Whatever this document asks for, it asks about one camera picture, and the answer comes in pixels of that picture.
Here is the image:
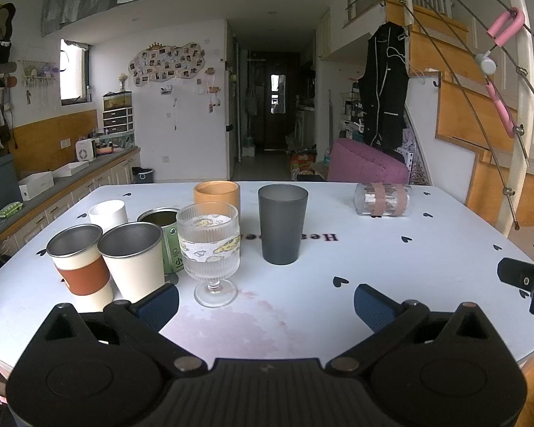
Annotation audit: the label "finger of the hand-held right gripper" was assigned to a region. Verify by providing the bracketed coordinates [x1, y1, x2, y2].
[497, 257, 534, 317]

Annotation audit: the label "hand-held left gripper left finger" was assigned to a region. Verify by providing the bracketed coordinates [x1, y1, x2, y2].
[30, 283, 208, 377]

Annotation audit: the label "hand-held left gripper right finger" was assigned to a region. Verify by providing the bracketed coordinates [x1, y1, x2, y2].
[326, 283, 506, 377]

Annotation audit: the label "clear plastic cup brown bands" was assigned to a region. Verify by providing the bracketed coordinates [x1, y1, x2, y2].
[355, 182, 414, 218]

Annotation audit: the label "cream steel cup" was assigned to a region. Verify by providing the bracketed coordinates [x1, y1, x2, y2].
[97, 222, 167, 304]

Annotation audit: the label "steel cup brown sleeve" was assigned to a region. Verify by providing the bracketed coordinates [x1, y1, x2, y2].
[46, 225, 115, 313]

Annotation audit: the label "small white cup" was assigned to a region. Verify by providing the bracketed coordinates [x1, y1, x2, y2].
[88, 200, 129, 234]

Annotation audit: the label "dark grey plastic cup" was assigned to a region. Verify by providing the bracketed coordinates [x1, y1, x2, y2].
[257, 184, 309, 266]

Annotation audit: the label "orange ceramic cup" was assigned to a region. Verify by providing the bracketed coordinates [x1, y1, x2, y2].
[193, 180, 241, 223]

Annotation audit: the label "heart print tablecloth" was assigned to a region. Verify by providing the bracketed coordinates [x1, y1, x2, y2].
[0, 180, 534, 372]

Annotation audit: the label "green tin can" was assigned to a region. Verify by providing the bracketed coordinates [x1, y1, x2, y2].
[137, 207, 186, 276]

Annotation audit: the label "ribbed glass goblet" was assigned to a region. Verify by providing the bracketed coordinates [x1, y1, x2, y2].
[176, 203, 241, 308]

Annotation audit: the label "pink armchair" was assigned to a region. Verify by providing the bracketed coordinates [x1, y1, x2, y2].
[327, 138, 410, 184]

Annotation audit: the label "kitchen counter cabinets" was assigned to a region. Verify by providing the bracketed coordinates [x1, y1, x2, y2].
[0, 144, 142, 276]

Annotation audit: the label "red snack carton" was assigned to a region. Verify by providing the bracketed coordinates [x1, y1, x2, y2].
[289, 151, 318, 182]

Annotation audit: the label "flat white tray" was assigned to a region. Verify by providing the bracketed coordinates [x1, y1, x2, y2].
[52, 160, 90, 179]

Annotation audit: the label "white cardboard box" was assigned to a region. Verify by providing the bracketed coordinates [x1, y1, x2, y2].
[18, 171, 55, 201]

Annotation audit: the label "white round front appliance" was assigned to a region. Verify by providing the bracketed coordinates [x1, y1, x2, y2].
[75, 139, 97, 162]

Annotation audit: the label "wooden staircase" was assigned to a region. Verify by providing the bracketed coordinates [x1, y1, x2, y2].
[385, 0, 534, 232]

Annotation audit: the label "white drawer unit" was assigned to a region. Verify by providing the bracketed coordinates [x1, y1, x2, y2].
[102, 107, 135, 138]

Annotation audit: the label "glass fish tank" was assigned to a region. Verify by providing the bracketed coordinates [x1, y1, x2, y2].
[103, 91, 133, 111]

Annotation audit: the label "black hanging coat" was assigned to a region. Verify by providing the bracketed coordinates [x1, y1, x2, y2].
[358, 22, 411, 152]

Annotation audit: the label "dark entrance door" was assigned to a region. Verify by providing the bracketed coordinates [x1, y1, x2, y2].
[253, 52, 301, 150]

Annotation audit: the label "cloud shaped photo board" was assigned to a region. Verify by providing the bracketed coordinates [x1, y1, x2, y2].
[129, 42, 205, 87]

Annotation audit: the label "pink foam exercise tool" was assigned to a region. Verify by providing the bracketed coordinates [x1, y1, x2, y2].
[474, 8, 528, 139]

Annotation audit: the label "window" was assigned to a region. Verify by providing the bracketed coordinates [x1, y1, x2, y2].
[61, 38, 91, 106]

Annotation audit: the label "white stair post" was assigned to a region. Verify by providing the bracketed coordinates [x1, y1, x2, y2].
[496, 0, 534, 236]

